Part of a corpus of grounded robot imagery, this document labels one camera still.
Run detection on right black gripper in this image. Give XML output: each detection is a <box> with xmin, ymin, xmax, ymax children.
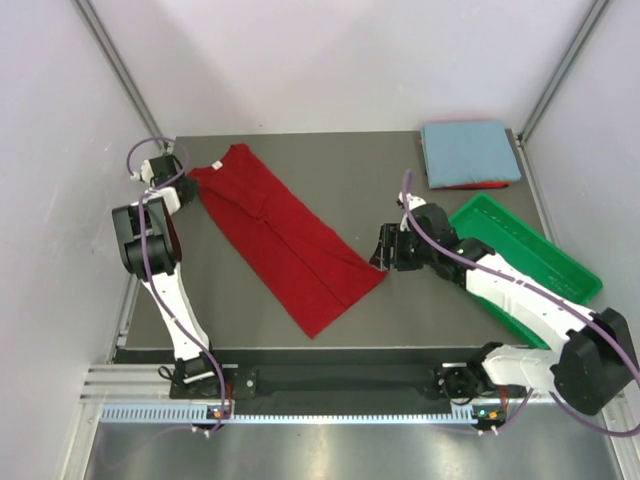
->
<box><xmin>370</xmin><ymin>223</ymin><xmax>436</xmax><ymax>271</ymax></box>

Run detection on red t shirt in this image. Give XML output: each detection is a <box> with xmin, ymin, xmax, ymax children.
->
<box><xmin>448</xmin><ymin>181</ymin><xmax>511</xmax><ymax>190</ymax></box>
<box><xmin>188</xmin><ymin>144</ymin><xmax>386</xmax><ymax>338</ymax></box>

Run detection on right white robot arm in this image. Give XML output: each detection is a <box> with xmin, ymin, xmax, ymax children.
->
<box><xmin>370</xmin><ymin>194</ymin><xmax>639</xmax><ymax>416</ymax></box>

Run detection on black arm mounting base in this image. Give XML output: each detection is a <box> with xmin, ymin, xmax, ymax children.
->
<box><xmin>164</xmin><ymin>344</ymin><xmax>531</xmax><ymax>416</ymax></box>

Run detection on folded blue t shirt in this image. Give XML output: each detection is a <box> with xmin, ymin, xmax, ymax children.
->
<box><xmin>420</xmin><ymin>120</ymin><xmax>522</xmax><ymax>189</ymax></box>

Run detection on green plastic tray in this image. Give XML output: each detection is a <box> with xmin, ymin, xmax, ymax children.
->
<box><xmin>448</xmin><ymin>193</ymin><xmax>604</xmax><ymax>350</ymax></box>

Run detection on folded red t shirt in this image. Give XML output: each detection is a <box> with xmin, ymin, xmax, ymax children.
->
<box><xmin>448</xmin><ymin>181</ymin><xmax>511</xmax><ymax>190</ymax></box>

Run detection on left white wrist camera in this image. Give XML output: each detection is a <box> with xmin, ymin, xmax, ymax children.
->
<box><xmin>130</xmin><ymin>159</ymin><xmax>154</xmax><ymax>187</ymax></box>

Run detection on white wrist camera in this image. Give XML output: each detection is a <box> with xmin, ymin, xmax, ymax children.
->
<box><xmin>130</xmin><ymin>159</ymin><xmax>154</xmax><ymax>187</ymax></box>
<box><xmin>396</xmin><ymin>192</ymin><xmax>427</xmax><ymax>232</ymax></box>

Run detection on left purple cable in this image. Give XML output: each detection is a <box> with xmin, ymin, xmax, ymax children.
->
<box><xmin>124</xmin><ymin>137</ymin><xmax>235</xmax><ymax>435</ymax></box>

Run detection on purple cable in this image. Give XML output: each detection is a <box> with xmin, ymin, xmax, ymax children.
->
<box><xmin>402</xmin><ymin>169</ymin><xmax>640</xmax><ymax>439</ymax></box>
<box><xmin>124</xmin><ymin>137</ymin><xmax>235</xmax><ymax>435</ymax></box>

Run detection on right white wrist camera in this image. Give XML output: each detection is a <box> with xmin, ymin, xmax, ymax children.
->
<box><xmin>396</xmin><ymin>192</ymin><xmax>427</xmax><ymax>232</ymax></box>

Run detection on left aluminium frame post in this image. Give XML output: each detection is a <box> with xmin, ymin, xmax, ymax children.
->
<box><xmin>71</xmin><ymin>0</ymin><xmax>168</xmax><ymax>150</ymax></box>

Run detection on aluminium frame post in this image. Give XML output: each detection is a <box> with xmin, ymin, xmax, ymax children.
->
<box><xmin>71</xmin><ymin>0</ymin><xmax>168</xmax><ymax>150</ymax></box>
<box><xmin>517</xmin><ymin>0</ymin><xmax>613</xmax><ymax>145</ymax></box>

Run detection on aluminium frame rail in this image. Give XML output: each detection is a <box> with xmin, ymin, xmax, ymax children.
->
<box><xmin>81</xmin><ymin>364</ymin><xmax>446</xmax><ymax>402</ymax></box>

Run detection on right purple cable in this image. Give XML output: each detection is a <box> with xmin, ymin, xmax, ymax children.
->
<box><xmin>402</xmin><ymin>169</ymin><xmax>640</xmax><ymax>439</ymax></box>

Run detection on slotted grey cable duct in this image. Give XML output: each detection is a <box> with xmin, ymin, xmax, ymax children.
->
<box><xmin>99</xmin><ymin>402</ymin><xmax>504</xmax><ymax>427</ymax></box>

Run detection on right aluminium frame post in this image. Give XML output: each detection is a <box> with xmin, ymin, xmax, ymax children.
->
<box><xmin>517</xmin><ymin>0</ymin><xmax>613</xmax><ymax>145</ymax></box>

